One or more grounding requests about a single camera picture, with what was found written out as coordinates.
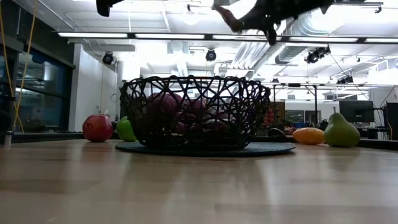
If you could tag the black background rig frame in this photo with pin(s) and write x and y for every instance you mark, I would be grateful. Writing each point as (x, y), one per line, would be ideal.
(315, 102)

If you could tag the dark glass window wall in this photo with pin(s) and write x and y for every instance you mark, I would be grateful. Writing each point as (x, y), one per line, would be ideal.
(40, 93)

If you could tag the purple grape bunch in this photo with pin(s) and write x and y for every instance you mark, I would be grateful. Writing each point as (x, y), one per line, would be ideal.
(166, 104)

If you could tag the bright green apple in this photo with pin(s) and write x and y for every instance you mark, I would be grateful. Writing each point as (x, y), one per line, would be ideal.
(126, 130)

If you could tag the pinkish red apple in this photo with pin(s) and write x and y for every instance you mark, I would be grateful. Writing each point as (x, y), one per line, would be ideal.
(97, 128)

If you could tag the small metal post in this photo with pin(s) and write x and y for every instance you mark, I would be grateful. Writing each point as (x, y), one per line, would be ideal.
(7, 140)

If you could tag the black ceiling spotlight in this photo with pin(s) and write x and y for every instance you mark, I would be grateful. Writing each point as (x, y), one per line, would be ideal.
(317, 54)
(345, 80)
(107, 58)
(211, 55)

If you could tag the silver ventilation duct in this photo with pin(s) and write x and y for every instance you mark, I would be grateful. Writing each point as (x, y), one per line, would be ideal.
(292, 51)

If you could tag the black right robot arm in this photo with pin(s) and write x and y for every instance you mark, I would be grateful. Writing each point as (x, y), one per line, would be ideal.
(311, 6)

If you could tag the colourful patterned wall hanging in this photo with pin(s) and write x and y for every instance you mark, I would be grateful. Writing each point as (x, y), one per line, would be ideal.
(276, 113)

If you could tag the black ceiling light bar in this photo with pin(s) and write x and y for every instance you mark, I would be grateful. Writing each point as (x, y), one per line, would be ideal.
(130, 35)

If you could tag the black aluminium rig frame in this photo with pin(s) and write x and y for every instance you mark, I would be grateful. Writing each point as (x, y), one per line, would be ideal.
(46, 137)

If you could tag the round dark woven placemat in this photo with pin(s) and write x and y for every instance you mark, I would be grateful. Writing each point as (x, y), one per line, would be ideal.
(273, 149)

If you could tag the yellow orange mango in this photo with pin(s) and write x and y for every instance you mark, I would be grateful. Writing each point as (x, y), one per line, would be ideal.
(308, 136)

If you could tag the yellow green pear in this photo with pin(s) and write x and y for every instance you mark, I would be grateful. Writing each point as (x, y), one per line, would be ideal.
(340, 133)

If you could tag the black dome object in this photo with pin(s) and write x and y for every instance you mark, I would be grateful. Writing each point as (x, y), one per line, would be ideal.
(276, 132)

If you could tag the black computer monitor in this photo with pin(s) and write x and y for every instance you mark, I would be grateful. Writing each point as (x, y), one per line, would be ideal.
(356, 111)
(392, 119)

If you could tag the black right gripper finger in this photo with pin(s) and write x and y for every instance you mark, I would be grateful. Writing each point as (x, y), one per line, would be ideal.
(232, 26)
(233, 17)

